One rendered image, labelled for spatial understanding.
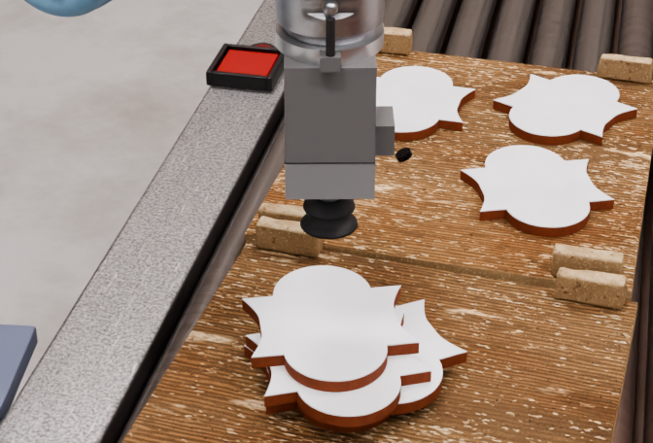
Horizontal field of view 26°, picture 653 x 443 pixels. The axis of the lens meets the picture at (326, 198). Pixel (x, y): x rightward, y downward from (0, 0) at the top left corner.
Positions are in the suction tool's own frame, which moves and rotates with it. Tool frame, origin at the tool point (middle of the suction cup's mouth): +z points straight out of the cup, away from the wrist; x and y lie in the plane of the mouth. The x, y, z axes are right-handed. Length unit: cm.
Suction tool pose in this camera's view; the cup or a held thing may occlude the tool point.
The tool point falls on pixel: (328, 222)
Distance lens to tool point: 105.6
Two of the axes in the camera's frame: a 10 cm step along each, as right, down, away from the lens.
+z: 0.0, 8.5, 5.3
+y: -0.1, -5.3, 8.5
